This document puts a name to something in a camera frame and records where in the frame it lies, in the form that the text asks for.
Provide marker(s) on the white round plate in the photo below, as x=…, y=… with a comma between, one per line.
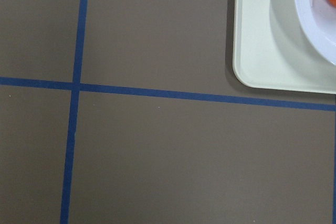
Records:
x=317, y=21

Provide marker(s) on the cream bear tray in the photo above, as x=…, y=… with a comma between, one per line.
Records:
x=272, y=52

